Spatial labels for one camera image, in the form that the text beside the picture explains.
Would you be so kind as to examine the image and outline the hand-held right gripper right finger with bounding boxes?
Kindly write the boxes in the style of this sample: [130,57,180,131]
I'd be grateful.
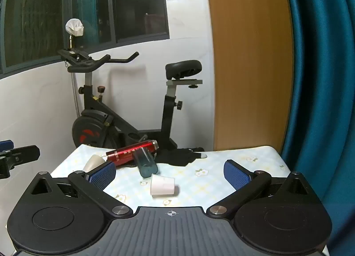
[209,159,323,220]

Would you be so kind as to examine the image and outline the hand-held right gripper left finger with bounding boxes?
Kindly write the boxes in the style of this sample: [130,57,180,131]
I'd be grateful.
[24,161,134,219]

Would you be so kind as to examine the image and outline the white cup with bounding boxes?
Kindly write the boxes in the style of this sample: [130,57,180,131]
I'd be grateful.
[150,174,178,197]

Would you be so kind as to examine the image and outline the beige cup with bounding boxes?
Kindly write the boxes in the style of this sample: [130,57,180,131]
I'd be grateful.
[82,154,107,173]

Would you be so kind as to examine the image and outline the teal transparent cup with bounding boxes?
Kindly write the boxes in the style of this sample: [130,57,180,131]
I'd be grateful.
[132,147,160,178]

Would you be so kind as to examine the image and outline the red metal bottle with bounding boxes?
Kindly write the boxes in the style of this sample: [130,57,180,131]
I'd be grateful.
[106,139,159,168]

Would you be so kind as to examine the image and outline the black cloth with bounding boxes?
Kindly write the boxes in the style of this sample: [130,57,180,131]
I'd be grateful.
[155,147,208,167]

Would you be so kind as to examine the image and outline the black exercise bike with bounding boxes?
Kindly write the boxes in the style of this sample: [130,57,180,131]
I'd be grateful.
[57,48,206,153]

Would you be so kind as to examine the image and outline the wooden panel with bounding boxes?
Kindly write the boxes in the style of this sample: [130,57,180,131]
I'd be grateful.
[203,0,295,153]

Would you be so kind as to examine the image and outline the dark framed window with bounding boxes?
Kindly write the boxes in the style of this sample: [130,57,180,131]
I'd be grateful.
[0,0,170,75]

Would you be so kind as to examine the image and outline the teal curtain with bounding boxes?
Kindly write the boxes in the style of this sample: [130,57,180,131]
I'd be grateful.
[278,0,355,256]

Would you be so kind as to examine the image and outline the white cloth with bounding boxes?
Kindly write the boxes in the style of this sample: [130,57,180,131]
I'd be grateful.
[65,18,85,37]

